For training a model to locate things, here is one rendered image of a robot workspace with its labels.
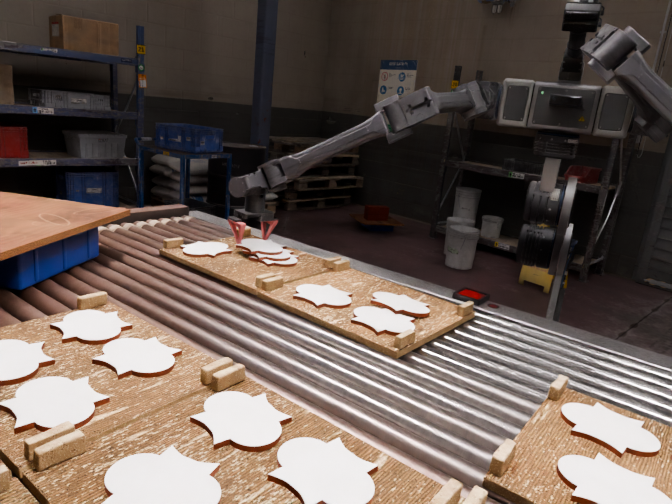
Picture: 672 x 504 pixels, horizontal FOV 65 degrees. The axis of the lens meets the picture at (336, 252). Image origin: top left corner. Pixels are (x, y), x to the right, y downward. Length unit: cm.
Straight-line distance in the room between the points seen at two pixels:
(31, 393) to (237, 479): 35
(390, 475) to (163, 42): 621
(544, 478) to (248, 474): 39
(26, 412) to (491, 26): 627
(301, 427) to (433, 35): 650
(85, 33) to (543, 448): 523
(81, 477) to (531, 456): 60
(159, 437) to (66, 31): 498
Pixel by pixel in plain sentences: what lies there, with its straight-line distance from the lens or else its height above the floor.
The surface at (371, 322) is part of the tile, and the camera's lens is 115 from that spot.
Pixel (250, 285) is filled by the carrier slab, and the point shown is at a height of 94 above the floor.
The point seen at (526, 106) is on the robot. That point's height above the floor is 144.
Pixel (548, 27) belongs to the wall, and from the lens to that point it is 637.
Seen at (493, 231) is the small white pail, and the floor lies 22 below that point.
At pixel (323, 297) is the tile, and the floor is 95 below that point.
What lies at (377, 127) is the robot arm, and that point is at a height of 134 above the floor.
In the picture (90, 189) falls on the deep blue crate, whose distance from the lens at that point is 573.
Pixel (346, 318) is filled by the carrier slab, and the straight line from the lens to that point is 118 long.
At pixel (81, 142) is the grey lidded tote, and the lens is 561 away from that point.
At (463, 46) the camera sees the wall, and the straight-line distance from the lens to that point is 681.
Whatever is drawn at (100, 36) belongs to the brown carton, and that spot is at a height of 176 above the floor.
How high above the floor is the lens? 139
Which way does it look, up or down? 16 degrees down
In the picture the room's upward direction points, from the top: 6 degrees clockwise
